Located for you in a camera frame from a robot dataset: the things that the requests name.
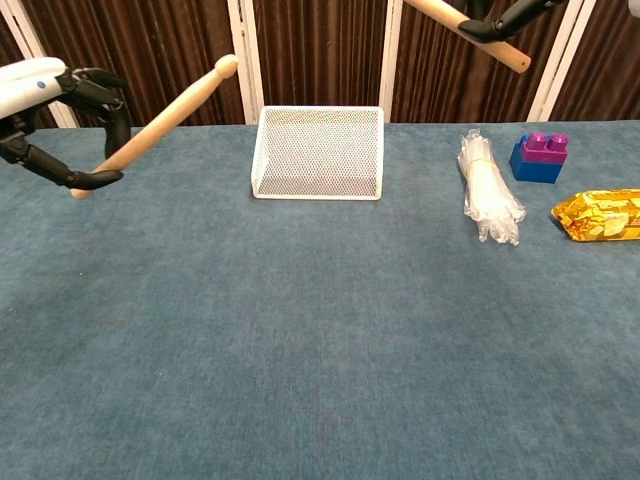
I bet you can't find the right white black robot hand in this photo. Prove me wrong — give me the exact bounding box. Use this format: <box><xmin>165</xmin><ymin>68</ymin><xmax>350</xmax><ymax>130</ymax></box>
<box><xmin>457</xmin><ymin>0</ymin><xmax>569</xmax><ymax>44</ymax></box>

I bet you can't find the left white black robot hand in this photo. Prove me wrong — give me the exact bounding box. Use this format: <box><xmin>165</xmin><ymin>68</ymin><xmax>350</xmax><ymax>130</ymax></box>
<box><xmin>0</xmin><ymin>57</ymin><xmax>132</xmax><ymax>191</ymax></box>

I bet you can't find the wooden drumstick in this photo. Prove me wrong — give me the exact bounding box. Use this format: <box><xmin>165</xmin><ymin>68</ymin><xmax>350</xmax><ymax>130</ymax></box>
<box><xmin>404</xmin><ymin>0</ymin><xmax>532</xmax><ymax>75</ymax></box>
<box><xmin>69</xmin><ymin>54</ymin><xmax>240</xmax><ymax>201</ymax></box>

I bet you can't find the purple toy building block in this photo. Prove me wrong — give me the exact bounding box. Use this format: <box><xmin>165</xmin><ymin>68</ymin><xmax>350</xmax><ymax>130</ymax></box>
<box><xmin>522</xmin><ymin>131</ymin><xmax>570</xmax><ymax>165</ymax></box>

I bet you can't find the blue toy building block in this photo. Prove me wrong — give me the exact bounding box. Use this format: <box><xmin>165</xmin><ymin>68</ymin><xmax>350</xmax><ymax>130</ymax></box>
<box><xmin>508</xmin><ymin>134</ymin><xmax>570</xmax><ymax>185</ymax></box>

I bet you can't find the dark brown curtain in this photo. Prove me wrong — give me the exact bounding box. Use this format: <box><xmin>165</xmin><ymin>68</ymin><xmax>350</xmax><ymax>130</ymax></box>
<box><xmin>0</xmin><ymin>0</ymin><xmax>640</xmax><ymax>130</ymax></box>

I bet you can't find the gold foil snack pack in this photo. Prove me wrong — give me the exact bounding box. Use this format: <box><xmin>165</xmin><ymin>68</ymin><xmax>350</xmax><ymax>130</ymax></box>
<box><xmin>550</xmin><ymin>188</ymin><xmax>640</xmax><ymax>243</ymax></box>

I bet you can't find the blue felt table mat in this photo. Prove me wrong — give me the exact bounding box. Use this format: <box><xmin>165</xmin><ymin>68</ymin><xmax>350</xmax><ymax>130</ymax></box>
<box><xmin>0</xmin><ymin>119</ymin><xmax>640</xmax><ymax>480</ymax></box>

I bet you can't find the white partition frame post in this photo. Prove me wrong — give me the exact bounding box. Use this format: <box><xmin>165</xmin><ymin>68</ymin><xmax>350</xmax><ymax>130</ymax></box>
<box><xmin>527</xmin><ymin>0</ymin><xmax>586</xmax><ymax>123</ymax></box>
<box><xmin>0</xmin><ymin>9</ymin><xmax>79</xmax><ymax>129</ymax></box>
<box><xmin>227</xmin><ymin>0</ymin><xmax>265</xmax><ymax>125</ymax></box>
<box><xmin>378</xmin><ymin>0</ymin><xmax>416</xmax><ymax>124</ymax></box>

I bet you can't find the white wire mesh basket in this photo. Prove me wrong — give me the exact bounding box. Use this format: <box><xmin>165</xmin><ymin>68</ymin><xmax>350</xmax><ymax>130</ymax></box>
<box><xmin>251</xmin><ymin>104</ymin><xmax>385</xmax><ymax>201</ymax></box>

